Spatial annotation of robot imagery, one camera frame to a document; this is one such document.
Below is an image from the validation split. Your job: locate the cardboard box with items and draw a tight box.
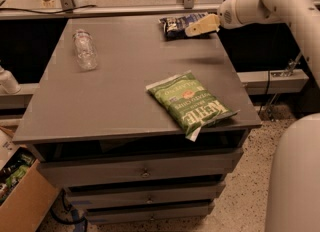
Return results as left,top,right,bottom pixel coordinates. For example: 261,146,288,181
0,126,61,232

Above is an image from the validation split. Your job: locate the bottom grey drawer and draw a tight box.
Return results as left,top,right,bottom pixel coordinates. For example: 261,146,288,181
86,201,214,224

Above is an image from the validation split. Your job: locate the grey drawer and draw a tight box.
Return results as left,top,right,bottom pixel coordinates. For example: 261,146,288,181
67,181,225,209
38,148,243,187
86,201,214,224

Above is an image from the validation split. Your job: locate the blue chip bag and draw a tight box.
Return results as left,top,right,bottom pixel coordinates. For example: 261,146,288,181
159,13,209,40

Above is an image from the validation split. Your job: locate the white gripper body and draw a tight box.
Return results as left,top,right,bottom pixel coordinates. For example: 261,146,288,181
217,0,267,29

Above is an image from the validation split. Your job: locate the green Kettle chip bag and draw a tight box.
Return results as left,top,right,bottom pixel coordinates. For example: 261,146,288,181
146,71,237,142

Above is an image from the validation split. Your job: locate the clear plastic water bottle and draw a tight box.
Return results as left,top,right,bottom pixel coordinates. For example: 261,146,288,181
73,29,98,71

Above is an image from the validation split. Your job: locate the black cable on ledge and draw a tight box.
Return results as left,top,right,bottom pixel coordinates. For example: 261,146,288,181
0,4,98,15

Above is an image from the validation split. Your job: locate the grey drawer cabinet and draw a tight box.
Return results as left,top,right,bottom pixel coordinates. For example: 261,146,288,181
14,16,261,214

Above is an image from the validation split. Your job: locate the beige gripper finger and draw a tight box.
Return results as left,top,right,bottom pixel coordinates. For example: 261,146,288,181
185,14,220,37

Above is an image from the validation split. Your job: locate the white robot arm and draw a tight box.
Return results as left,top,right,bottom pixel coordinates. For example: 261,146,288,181
185,0,320,232

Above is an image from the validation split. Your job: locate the middle grey drawer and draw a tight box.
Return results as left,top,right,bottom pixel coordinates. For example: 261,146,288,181
67,181,225,209

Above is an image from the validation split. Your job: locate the top grey drawer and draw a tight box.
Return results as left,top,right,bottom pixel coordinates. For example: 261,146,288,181
38,148,243,187

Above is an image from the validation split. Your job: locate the white cylinder at left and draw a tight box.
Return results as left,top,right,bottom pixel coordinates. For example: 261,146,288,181
0,66,21,94

